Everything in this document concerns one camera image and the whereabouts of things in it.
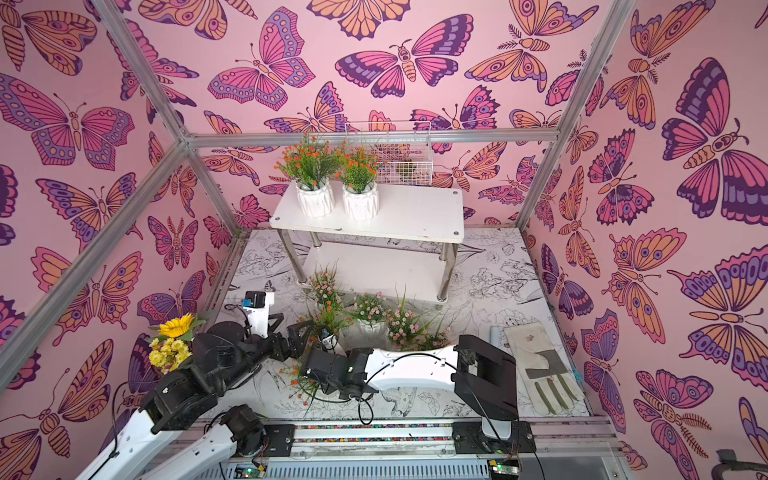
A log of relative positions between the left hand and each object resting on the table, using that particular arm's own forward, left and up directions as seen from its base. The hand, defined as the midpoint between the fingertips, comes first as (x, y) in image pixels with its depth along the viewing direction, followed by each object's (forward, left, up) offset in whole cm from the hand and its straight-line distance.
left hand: (301, 317), depth 68 cm
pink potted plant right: (+4, -24, -10) cm, 26 cm away
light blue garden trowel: (+8, -53, -27) cm, 60 cm away
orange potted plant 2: (-11, +1, -14) cm, 18 cm away
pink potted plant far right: (-2, -31, -9) cm, 32 cm away
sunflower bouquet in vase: (-6, +27, -1) cm, 28 cm away
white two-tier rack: (+44, -26, -25) cm, 56 cm away
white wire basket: (+55, -24, +9) cm, 61 cm away
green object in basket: (+49, -25, +6) cm, 55 cm away
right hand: (-4, -4, -18) cm, 19 cm away
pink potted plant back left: (+16, -1, -10) cm, 19 cm away
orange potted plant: (+6, -3, -10) cm, 12 cm away
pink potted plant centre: (+8, -15, -11) cm, 20 cm away
